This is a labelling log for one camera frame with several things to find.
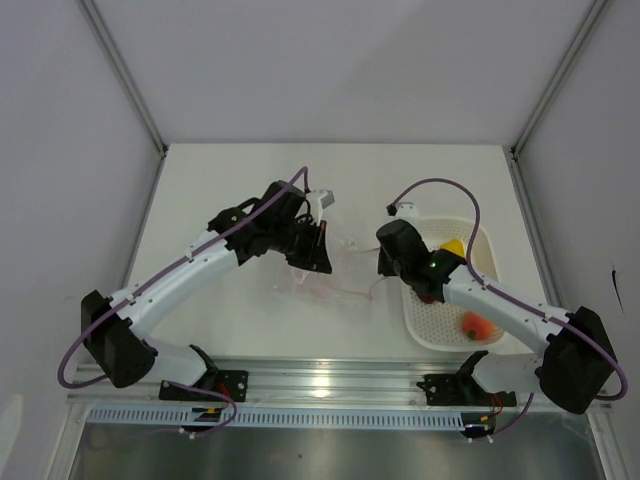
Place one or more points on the clear pink zip top bag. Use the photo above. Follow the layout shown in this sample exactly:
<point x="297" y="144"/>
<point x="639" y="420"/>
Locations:
<point x="354" y="278"/>

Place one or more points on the left aluminium frame post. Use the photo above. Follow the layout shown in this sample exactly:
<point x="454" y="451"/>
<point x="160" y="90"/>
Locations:
<point x="118" y="65"/>

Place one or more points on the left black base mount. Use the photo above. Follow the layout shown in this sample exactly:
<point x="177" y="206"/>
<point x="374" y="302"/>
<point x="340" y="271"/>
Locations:
<point x="230" y="383"/>

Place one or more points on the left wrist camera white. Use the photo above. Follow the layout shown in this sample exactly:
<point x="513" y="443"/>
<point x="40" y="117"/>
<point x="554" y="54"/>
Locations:
<point x="319" y="201"/>

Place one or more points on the yellow toy pear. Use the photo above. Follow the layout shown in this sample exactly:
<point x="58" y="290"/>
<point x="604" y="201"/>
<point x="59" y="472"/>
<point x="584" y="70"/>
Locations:
<point x="454" y="246"/>

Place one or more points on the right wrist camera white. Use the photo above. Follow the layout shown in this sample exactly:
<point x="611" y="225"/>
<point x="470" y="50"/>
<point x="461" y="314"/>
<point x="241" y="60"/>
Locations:
<point x="405" y="211"/>

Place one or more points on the aluminium mounting rail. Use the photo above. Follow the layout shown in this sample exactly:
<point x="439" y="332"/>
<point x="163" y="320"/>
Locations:
<point x="315" y="383"/>

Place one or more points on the white slotted cable duct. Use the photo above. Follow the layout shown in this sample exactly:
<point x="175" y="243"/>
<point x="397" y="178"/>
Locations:
<point x="278" y="418"/>

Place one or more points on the red orange toy peach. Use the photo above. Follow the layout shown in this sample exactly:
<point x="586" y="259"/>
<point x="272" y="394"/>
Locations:
<point x="477" y="328"/>

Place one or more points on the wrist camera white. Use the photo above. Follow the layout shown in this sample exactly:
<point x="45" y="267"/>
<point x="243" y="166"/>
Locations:
<point x="319" y="201"/>
<point x="405" y="211"/>

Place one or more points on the aluminium frame post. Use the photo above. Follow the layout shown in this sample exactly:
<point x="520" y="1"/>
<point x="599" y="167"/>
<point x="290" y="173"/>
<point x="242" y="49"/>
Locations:
<point x="568" y="60"/>
<point x="118" y="65"/>

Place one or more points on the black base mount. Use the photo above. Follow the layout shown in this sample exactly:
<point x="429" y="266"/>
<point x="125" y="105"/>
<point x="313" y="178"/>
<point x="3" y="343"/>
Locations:
<point x="230" y="383"/>
<point x="461" y="390"/>

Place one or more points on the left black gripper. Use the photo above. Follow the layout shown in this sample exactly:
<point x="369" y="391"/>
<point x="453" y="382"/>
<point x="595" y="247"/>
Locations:
<point x="315" y="257"/>

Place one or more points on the white perforated plastic basket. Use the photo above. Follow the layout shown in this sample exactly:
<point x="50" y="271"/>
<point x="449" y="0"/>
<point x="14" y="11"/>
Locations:
<point x="439" y="326"/>

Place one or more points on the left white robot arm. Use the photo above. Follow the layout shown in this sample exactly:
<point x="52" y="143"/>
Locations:
<point x="117" y="329"/>

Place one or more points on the right aluminium frame post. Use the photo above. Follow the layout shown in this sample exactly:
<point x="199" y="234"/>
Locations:
<point x="568" y="60"/>

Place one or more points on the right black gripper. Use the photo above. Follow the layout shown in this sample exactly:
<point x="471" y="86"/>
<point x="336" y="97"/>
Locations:
<point x="384" y="268"/>

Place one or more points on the dark red toy apple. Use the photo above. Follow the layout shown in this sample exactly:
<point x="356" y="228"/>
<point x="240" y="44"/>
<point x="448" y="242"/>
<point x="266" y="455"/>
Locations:
<point x="427" y="299"/>

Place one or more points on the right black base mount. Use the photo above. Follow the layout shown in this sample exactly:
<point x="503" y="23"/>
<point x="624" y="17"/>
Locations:
<point x="461" y="390"/>

